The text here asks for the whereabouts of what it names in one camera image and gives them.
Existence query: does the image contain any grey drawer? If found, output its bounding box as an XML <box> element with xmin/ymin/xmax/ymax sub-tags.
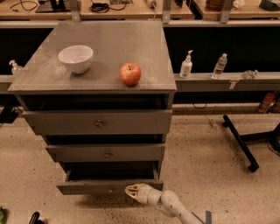
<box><xmin>23</xmin><ymin>109</ymin><xmax>172</xmax><ymax>135</ymax></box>
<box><xmin>46</xmin><ymin>143</ymin><xmax>165</xmax><ymax>163</ymax></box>
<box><xmin>57</xmin><ymin>161</ymin><xmax>164</xmax><ymax>195</ymax></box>

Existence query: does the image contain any black stand base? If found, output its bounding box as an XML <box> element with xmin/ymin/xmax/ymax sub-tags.
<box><xmin>222</xmin><ymin>115</ymin><xmax>280</xmax><ymax>172</ymax></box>

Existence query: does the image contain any grey drawer cabinet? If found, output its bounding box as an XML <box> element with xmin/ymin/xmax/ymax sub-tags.
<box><xmin>7</xmin><ymin>19</ymin><xmax>178</xmax><ymax>176</ymax></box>

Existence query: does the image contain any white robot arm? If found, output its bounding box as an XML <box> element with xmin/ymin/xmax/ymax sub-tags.
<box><xmin>125</xmin><ymin>184</ymin><xmax>203</xmax><ymax>224</ymax></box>

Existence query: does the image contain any black object bottom left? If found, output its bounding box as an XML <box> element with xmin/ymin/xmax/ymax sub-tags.
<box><xmin>29</xmin><ymin>212</ymin><xmax>46</xmax><ymax>224</ymax></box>

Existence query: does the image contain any crumpled clear plastic wrap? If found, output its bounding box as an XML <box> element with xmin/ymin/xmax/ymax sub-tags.
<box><xmin>243</xmin><ymin>70</ymin><xmax>258</xmax><ymax>80</ymax></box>

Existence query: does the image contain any grey top drawer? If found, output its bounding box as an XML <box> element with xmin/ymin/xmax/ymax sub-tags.
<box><xmin>23</xmin><ymin>109</ymin><xmax>172</xmax><ymax>135</ymax></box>

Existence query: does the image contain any grey bottom drawer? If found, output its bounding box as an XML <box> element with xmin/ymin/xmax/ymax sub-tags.
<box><xmin>57</xmin><ymin>161</ymin><xmax>164</xmax><ymax>195</ymax></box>

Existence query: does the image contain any clear plastic water bottle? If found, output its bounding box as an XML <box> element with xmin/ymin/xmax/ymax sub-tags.
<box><xmin>211</xmin><ymin>53</ymin><xmax>228</xmax><ymax>79</ymax></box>

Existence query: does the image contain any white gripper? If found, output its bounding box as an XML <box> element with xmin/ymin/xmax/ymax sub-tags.
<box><xmin>125</xmin><ymin>184</ymin><xmax>162</xmax><ymax>206</ymax></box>

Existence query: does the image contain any red apple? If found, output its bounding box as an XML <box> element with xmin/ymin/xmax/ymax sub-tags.
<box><xmin>119</xmin><ymin>62</ymin><xmax>142</xmax><ymax>86</ymax></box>

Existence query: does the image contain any black monitor base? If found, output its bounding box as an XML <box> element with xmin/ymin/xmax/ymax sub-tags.
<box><xmin>35</xmin><ymin>0</ymin><xmax>71</xmax><ymax>13</ymax></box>

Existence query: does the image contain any white pump lotion bottle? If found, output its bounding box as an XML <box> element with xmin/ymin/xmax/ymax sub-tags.
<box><xmin>179</xmin><ymin>50</ymin><xmax>193</xmax><ymax>78</ymax></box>

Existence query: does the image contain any white ceramic bowl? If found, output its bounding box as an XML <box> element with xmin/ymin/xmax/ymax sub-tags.
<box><xmin>58</xmin><ymin>45</ymin><xmax>94</xmax><ymax>74</ymax></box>

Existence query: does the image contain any black coiled cable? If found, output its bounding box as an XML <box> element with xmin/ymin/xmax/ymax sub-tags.
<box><xmin>88</xmin><ymin>0</ymin><xmax>128</xmax><ymax>14</ymax></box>

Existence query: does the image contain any grey middle drawer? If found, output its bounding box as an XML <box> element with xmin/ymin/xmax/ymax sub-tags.
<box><xmin>46</xmin><ymin>143</ymin><xmax>165</xmax><ymax>163</ymax></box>

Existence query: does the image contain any green object at edge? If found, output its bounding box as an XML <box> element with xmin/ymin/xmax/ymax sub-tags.
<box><xmin>0</xmin><ymin>207</ymin><xmax>5</xmax><ymax>224</ymax></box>

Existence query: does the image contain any orange spray can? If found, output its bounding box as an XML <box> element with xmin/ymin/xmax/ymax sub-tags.
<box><xmin>256</xmin><ymin>93</ymin><xmax>275</xmax><ymax>113</ymax></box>

